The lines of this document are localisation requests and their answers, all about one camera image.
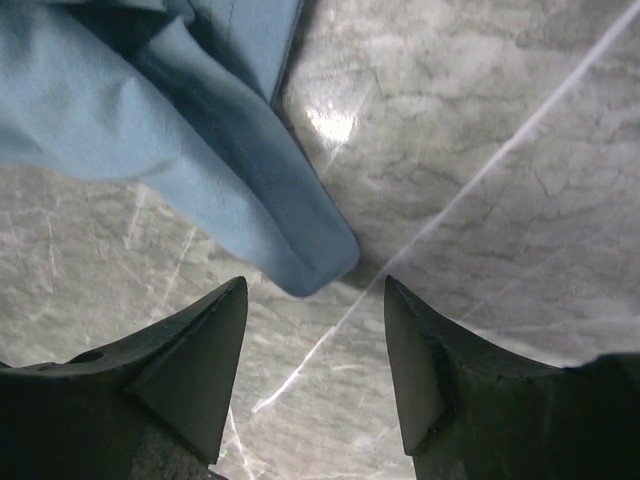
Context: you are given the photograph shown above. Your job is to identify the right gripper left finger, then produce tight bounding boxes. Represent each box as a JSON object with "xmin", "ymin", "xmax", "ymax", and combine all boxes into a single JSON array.
[{"xmin": 1, "ymin": 277, "xmax": 248, "ymax": 479}]

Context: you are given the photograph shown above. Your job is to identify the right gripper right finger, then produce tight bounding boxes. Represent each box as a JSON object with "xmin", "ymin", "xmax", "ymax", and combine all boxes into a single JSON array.
[{"xmin": 384, "ymin": 278, "xmax": 639, "ymax": 479}]

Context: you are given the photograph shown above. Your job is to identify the blue t shirt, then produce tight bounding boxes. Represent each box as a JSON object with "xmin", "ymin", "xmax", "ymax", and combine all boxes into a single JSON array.
[{"xmin": 1, "ymin": 1, "xmax": 360, "ymax": 297}]

